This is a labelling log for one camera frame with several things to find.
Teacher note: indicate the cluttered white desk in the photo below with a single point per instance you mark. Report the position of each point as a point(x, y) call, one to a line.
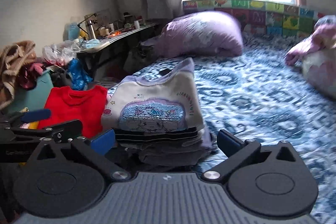
point(110, 43)

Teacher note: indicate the grey hanging bag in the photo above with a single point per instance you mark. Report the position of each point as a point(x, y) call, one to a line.
point(139, 56)

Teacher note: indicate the brown fluffy garment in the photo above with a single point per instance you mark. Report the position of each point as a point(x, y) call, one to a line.
point(15, 61)

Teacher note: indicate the stack of folded dark clothes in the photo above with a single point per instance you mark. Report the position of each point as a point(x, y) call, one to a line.
point(162, 153)

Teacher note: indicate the blue printed bag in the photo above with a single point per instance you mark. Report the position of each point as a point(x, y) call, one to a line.
point(77, 74)

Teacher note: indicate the white pink crumpled comforter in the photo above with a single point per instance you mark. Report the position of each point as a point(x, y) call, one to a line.
point(320, 69)

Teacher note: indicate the blue white patterned bedspread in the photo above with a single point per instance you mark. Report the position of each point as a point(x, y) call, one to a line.
point(249, 98)

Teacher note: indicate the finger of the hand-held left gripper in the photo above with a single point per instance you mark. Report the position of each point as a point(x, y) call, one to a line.
point(63, 128)
point(36, 115)

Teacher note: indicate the red sweater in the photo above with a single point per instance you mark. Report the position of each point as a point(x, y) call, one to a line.
point(73, 108)

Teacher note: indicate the light blue plastic bag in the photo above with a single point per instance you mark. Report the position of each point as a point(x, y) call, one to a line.
point(71, 32)

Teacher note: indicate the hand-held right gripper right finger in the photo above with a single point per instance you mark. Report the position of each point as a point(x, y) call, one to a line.
point(229, 141)

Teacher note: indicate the cream lavender sequin sweatshirt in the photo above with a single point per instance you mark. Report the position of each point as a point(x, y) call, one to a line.
point(157, 87)

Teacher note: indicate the teal storage box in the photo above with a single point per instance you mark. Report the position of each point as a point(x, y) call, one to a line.
point(39, 92)

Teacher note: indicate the clear plastic bag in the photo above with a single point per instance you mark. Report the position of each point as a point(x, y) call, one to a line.
point(57, 53)

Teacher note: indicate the blue face mask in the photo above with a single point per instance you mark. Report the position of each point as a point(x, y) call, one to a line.
point(92, 44)

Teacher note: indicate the maroon pink cloth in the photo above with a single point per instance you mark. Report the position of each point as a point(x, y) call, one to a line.
point(29, 74)

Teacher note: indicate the purple pillow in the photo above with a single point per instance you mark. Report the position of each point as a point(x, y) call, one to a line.
point(199, 35)

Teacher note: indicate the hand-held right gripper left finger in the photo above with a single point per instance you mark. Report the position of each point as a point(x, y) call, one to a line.
point(103, 141)

